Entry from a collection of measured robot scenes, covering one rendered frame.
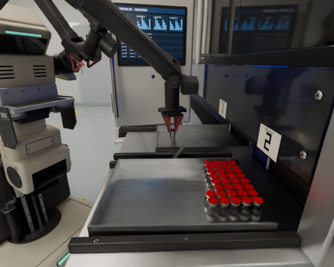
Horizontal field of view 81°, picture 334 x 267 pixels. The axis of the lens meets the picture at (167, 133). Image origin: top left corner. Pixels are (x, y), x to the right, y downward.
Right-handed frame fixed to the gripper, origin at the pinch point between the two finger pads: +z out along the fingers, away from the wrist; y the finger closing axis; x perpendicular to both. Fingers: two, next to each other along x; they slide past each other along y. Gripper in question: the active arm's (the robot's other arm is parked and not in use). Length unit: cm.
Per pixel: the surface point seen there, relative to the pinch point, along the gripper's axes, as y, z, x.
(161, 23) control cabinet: 9, -46, 46
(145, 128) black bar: -8.9, 2.9, 13.2
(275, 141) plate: 8.7, -10.9, -43.1
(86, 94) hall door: -85, 61, 538
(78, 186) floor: -64, 92, 115
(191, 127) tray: 11.5, 2.5, 7.0
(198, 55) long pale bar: 18.5, -29.0, 17.2
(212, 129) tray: 21.3, 3.8, 4.4
